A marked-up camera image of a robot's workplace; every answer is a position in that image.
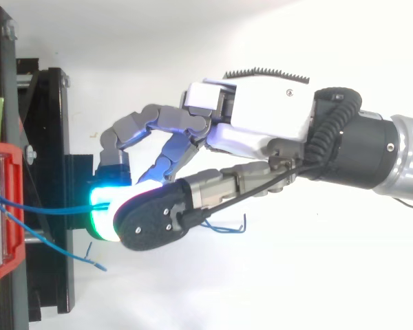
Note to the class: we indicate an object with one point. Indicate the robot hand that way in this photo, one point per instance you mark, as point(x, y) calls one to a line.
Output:
point(261, 113)

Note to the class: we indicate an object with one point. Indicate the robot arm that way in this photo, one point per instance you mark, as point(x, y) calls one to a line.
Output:
point(368, 158)

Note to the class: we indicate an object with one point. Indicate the black stand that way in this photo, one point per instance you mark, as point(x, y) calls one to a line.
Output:
point(51, 137)

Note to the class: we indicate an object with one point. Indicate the red plastic bin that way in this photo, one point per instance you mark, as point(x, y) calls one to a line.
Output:
point(15, 192)

